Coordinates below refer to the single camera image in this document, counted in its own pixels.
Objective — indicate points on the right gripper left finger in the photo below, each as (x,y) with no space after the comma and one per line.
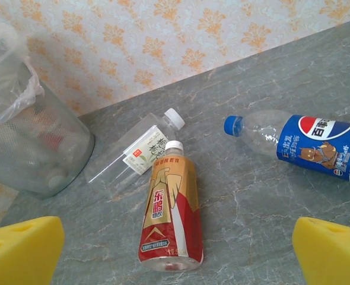
(20,255)

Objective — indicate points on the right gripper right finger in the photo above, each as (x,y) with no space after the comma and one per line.
(332,255)

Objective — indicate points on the blue label Pepsi bottle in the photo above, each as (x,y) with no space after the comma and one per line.
(317,142)

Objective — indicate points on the gold and red drink bottle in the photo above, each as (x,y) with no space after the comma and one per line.
(172,207)

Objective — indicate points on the clear bottle with white label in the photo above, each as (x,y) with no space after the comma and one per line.
(142,151)

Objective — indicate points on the metal mesh waste bin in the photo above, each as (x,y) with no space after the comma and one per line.
(29,154)

